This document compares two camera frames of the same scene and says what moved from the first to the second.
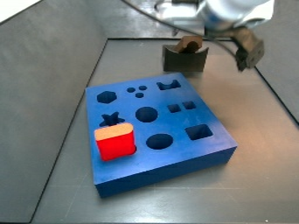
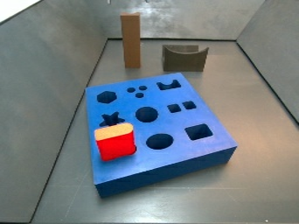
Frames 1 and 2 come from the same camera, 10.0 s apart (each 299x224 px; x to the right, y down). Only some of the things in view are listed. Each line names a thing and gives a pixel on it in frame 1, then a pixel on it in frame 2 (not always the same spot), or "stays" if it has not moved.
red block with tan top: [117, 141] stays
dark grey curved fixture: [182, 61] stays
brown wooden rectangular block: [189, 44] -> [130, 26]
